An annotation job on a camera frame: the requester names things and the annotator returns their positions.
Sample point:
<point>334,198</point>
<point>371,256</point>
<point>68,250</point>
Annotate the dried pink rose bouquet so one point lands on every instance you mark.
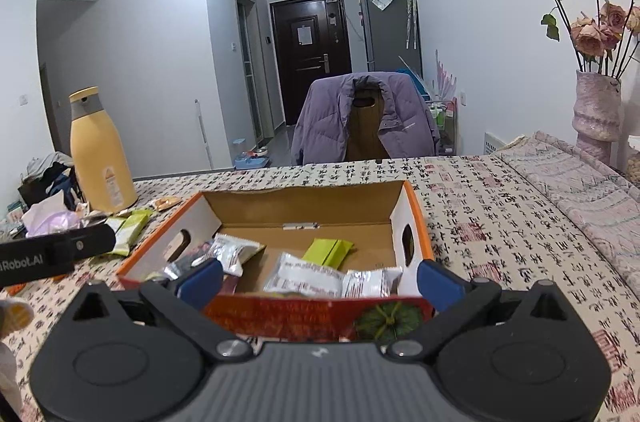
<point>590,37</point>

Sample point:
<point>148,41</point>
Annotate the silver foil snack packet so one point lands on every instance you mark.
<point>177,269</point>

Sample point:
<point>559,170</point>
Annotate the blue pet feeder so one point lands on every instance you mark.
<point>250,160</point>

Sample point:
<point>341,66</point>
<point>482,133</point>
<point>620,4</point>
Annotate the quilted lavender cloth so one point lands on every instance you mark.
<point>575,202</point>

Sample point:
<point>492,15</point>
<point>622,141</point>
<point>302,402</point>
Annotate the crumpled lavender plastic bag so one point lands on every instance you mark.
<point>50,217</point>

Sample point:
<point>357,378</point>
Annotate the purple puffer jacket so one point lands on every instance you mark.
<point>325,122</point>

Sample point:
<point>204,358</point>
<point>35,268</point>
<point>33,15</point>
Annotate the olive green snack packet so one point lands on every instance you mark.
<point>327,252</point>

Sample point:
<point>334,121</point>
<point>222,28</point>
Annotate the white red-print snack packet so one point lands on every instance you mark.
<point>305,279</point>

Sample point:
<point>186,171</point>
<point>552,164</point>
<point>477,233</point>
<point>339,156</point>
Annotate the white paper notice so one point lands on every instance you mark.
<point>305,35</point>

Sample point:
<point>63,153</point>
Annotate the yellow bottle with grey collar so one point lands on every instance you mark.
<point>102,157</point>

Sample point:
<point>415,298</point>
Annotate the pile of dark clothes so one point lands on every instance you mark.
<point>50,179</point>

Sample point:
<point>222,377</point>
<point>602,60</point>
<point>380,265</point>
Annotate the pink textured vase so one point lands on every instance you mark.
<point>595,122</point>

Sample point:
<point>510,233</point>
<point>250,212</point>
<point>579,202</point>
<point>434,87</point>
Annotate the silver white snack packet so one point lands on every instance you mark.
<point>235,252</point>

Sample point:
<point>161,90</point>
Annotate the dark brown entrance door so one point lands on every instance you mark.
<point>310,72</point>

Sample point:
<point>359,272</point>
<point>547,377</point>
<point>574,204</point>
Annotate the wooden chair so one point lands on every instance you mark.
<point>367,132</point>

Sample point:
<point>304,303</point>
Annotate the small orange packet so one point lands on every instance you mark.
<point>165,202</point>

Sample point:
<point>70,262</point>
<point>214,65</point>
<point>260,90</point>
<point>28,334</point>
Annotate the glass jar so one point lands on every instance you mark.
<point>634,169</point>

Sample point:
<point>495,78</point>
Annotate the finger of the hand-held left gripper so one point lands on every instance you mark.
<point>92,239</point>

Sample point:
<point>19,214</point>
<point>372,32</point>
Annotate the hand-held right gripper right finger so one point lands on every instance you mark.
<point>437,282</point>

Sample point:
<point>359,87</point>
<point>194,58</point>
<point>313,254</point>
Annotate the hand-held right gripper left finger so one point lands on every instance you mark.
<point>200,279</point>

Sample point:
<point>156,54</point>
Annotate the white folded umbrella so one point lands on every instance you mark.
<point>411,15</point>

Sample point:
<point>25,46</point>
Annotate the grey refrigerator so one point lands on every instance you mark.
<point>387,37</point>

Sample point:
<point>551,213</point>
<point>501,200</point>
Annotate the orange cardboard box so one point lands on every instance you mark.
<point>300,207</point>

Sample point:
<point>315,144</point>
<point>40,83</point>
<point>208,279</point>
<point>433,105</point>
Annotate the pale green biscuit packet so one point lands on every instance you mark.
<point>129,236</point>

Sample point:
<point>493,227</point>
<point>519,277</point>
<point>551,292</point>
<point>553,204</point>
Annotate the pink white plastic rack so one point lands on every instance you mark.
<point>442,77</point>

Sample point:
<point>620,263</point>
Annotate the white utility cart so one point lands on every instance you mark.
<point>442,127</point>

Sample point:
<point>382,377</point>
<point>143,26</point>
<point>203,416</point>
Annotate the grey interior door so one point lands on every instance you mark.
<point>250,77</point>

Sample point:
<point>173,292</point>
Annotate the small white snack packet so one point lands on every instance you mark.
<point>372,282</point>

